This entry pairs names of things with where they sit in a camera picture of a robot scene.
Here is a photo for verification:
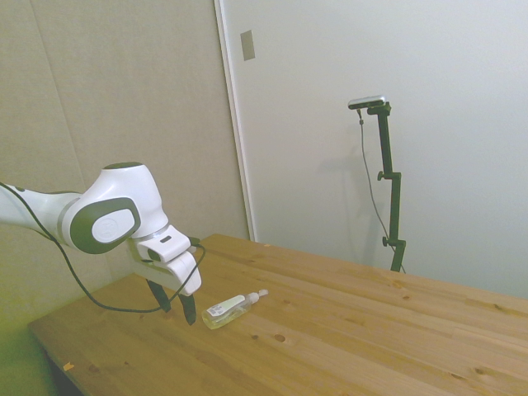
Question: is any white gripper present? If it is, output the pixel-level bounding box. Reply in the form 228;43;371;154
127;238;204;327

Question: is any black jointed camera stand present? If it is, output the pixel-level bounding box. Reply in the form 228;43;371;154
365;102;408;273

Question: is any silver camera on stand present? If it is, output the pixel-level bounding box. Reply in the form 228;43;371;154
347;94;389;111

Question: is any clear sanitizer pump bottle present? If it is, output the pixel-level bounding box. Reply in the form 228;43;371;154
200;290;270;330

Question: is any white vertical wall trim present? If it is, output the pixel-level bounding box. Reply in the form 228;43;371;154
213;0;259;243

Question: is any grey wall plate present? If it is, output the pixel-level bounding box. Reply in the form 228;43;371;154
240;30;257;63

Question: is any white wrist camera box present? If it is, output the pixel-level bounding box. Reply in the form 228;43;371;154
137;230;194;264

